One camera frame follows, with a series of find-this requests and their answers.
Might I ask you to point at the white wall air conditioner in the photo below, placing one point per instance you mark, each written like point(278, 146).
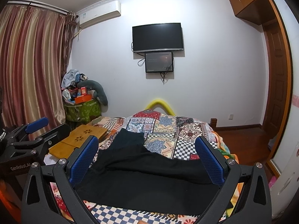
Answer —
point(99, 14)

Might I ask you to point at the wooden door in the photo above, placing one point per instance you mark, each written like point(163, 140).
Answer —
point(279, 58)

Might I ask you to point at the orange box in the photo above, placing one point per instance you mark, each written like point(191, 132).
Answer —
point(83, 98)

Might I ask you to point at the grey plush toy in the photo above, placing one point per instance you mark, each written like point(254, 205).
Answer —
point(98, 91)

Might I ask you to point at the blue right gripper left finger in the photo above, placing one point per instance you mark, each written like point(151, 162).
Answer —
point(80, 160)

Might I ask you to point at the black wall television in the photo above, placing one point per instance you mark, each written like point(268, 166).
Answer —
point(157, 37)

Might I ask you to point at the small black wall monitor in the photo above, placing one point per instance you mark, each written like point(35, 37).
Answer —
point(156, 62)

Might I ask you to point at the black pants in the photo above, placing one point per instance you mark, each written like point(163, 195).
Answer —
point(127, 175)

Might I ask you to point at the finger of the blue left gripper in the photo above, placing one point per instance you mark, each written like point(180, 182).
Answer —
point(36, 125)

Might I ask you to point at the red gold striped curtain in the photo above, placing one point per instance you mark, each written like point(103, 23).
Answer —
point(35, 53)

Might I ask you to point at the patchwork patterned bedspread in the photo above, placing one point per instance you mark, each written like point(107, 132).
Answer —
point(170, 136)

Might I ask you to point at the pile of clothes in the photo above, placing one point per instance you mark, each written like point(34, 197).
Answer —
point(72, 78)

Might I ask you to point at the colourful plaid fleece blanket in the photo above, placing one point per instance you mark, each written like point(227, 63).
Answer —
point(221, 146)

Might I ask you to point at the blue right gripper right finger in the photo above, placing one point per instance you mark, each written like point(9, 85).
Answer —
point(212, 159)

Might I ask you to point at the white wall socket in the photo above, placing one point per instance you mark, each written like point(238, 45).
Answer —
point(230, 116)

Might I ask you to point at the wooden overhead cabinet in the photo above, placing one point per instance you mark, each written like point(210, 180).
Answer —
point(254, 11)

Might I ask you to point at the white cabinet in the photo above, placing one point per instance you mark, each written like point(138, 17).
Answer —
point(285, 187)

